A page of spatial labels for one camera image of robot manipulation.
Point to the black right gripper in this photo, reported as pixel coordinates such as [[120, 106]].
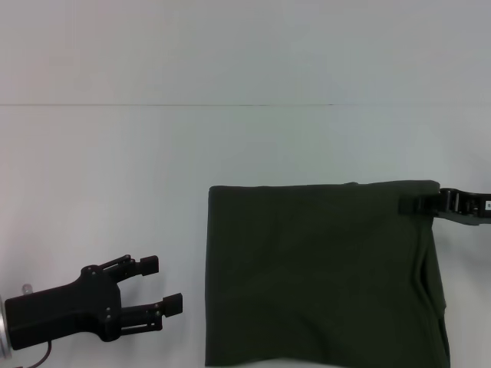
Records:
[[468, 207]]

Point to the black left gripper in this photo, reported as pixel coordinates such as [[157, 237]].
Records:
[[65, 306]]

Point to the dark green t-shirt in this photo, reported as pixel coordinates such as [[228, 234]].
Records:
[[314, 276]]

